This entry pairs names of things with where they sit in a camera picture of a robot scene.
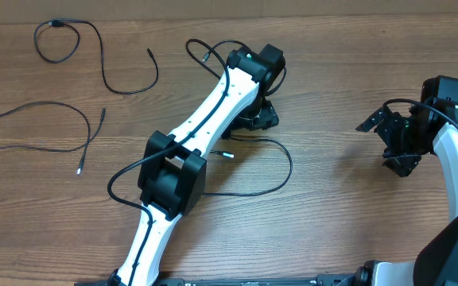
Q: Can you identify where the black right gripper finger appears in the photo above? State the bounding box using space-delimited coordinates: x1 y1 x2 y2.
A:
355 107 385 133
382 155 421 177

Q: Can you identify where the black cable bundle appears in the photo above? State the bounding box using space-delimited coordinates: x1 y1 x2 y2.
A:
202 136 294 198

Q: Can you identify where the thin black usb cable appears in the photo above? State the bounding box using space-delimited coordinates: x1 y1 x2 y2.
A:
0 100 107 176

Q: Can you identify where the short black cable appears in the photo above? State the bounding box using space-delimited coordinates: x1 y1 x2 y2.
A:
33 18 160 96

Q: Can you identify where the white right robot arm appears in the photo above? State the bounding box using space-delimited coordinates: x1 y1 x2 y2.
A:
341 75 458 285

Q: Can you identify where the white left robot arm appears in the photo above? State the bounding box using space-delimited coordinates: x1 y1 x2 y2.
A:
107 44 286 285

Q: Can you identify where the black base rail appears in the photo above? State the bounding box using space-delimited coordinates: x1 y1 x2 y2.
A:
73 260 429 286

